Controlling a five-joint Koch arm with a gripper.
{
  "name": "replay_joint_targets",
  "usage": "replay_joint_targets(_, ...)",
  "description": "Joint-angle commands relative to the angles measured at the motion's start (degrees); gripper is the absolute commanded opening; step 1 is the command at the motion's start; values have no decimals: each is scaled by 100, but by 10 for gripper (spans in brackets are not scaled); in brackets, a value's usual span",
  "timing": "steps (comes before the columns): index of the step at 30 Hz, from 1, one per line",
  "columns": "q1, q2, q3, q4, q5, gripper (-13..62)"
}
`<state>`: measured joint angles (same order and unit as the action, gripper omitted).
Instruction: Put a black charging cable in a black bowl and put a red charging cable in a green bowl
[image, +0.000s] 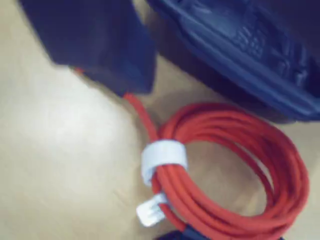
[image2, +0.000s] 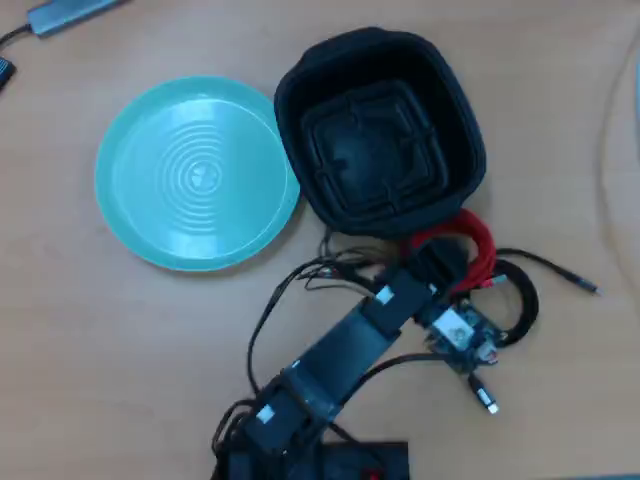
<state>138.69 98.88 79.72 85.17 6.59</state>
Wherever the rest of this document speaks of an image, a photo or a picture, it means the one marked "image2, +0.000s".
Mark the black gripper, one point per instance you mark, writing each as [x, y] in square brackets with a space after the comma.
[397, 302]

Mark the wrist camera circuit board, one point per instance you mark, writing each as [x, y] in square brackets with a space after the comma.
[455, 330]

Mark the grey usb hub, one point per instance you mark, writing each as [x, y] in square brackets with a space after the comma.
[65, 15]

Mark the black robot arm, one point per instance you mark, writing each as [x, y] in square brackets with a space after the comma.
[340, 350]

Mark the dark flat connector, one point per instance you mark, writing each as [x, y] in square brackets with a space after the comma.
[6, 72]

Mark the black square bowl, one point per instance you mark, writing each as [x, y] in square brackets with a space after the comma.
[380, 150]

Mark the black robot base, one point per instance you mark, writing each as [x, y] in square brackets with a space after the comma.
[350, 460]

